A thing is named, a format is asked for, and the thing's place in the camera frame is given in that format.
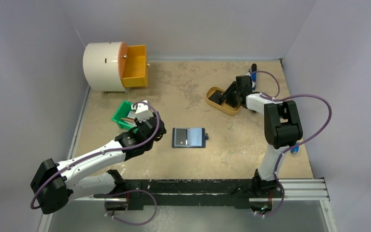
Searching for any black card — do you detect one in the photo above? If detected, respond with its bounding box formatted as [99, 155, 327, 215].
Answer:
[174, 128, 188, 146]
[208, 90, 225, 105]

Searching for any blue leather card holder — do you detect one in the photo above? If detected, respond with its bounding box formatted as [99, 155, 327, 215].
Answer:
[172, 128, 209, 148]

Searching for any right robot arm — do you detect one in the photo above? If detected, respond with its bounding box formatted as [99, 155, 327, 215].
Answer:
[223, 75, 303, 197]

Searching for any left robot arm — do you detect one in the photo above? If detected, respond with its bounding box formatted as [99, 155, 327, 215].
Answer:
[30, 116, 167, 215]

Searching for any tan oval tray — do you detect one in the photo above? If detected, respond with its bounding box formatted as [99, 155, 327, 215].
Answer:
[206, 87, 240, 116]

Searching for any blue black stapler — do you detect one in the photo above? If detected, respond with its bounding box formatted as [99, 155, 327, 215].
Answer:
[249, 63, 257, 91]

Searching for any green plastic bin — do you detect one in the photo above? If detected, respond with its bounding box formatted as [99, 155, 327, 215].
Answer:
[111, 101, 136, 130]

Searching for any orange drawer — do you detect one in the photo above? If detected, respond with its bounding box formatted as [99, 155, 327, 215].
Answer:
[121, 44, 149, 88]

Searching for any white cylindrical drawer cabinet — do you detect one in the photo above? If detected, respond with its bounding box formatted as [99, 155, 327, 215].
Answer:
[83, 42, 128, 92]

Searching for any small blue block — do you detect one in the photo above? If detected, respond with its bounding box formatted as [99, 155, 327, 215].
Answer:
[290, 146, 300, 154]

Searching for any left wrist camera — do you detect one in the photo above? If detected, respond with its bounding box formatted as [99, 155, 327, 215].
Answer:
[131, 100, 154, 122]

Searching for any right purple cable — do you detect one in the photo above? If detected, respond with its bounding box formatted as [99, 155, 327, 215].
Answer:
[251, 70, 333, 218]

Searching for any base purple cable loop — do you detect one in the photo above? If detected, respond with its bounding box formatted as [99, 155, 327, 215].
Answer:
[103, 188, 159, 227]

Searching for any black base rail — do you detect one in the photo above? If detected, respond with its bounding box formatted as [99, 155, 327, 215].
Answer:
[94, 179, 283, 211]

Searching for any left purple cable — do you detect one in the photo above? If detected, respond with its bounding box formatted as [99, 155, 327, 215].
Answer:
[30, 101, 160, 210]

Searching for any aluminium frame rail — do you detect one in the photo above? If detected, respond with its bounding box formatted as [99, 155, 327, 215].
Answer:
[275, 178, 330, 203]

